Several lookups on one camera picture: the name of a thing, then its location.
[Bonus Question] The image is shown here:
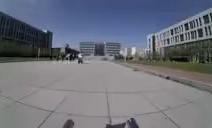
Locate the wide building with dark middle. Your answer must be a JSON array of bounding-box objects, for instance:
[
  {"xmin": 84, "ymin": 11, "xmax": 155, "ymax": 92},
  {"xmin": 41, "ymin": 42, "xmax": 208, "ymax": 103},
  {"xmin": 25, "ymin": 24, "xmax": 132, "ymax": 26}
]
[{"xmin": 79, "ymin": 41, "xmax": 123, "ymax": 57}]

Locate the grey concrete pavement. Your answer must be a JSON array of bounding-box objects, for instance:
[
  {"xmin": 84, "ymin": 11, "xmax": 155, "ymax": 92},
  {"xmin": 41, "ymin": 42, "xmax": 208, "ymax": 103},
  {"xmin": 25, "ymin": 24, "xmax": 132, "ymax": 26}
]
[{"xmin": 0, "ymin": 59, "xmax": 212, "ymax": 128}]

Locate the person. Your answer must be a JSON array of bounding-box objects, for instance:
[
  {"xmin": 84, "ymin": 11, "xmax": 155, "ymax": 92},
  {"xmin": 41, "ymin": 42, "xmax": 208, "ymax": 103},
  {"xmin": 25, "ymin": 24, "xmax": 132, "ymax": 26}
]
[{"xmin": 77, "ymin": 52, "xmax": 84, "ymax": 65}]

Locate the pale building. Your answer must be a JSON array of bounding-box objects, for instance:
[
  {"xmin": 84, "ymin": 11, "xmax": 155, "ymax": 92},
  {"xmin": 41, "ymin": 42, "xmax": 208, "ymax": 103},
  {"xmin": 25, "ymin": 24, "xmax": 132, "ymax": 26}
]
[{"xmin": 122, "ymin": 46, "xmax": 147, "ymax": 58}]

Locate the group of people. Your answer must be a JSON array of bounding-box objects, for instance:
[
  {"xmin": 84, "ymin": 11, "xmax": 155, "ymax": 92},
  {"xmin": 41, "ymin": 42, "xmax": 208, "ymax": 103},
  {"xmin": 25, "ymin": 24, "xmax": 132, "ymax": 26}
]
[{"xmin": 57, "ymin": 51, "xmax": 77, "ymax": 64}]

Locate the low dark building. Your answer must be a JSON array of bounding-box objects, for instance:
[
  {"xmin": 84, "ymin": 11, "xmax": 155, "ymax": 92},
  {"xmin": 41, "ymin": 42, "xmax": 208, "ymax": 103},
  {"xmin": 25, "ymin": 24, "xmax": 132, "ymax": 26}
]
[{"xmin": 50, "ymin": 44, "xmax": 80, "ymax": 59}]

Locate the robot's own part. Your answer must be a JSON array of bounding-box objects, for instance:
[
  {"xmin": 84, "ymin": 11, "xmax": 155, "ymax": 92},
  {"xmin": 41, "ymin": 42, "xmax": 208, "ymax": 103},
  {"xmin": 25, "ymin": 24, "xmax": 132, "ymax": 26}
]
[
  {"xmin": 126, "ymin": 117, "xmax": 141, "ymax": 128},
  {"xmin": 62, "ymin": 118, "xmax": 76, "ymax": 128}
]

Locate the concrete kerb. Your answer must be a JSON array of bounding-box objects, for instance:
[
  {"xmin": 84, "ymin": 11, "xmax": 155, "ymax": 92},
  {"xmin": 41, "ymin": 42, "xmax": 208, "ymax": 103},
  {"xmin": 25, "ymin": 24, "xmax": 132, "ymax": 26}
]
[{"xmin": 113, "ymin": 60, "xmax": 212, "ymax": 96}]

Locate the grass strip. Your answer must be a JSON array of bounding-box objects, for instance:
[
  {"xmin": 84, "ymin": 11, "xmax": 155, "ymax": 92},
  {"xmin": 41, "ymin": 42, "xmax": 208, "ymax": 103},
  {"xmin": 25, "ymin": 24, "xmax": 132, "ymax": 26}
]
[
  {"xmin": 127, "ymin": 59, "xmax": 212, "ymax": 76},
  {"xmin": 0, "ymin": 56, "xmax": 52, "ymax": 64}
]

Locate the row of trees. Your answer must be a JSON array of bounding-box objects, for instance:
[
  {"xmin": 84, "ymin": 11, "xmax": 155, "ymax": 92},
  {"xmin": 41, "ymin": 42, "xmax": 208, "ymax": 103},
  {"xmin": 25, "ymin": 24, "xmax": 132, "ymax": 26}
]
[
  {"xmin": 153, "ymin": 44, "xmax": 212, "ymax": 64},
  {"xmin": 0, "ymin": 39, "xmax": 62, "ymax": 58}
]

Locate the brown dirt strip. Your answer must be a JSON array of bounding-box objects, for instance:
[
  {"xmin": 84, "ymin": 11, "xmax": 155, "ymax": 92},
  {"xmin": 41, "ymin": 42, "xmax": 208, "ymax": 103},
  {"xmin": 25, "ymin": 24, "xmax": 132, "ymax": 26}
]
[{"xmin": 127, "ymin": 62, "xmax": 212, "ymax": 88}]

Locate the white building with window rows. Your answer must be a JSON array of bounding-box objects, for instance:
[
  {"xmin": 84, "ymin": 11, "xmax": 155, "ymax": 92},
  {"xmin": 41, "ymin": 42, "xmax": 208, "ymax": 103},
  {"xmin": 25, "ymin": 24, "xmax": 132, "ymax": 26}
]
[{"xmin": 146, "ymin": 4, "xmax": 212, "ymax": 63}]

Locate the dark glass building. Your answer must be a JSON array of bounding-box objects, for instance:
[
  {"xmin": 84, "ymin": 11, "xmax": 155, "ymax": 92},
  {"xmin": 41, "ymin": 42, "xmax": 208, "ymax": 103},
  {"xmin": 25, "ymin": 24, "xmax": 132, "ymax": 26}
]
[{"xmin": 0, "ymin": 8, "xmax": 54, "ymax": 51}]

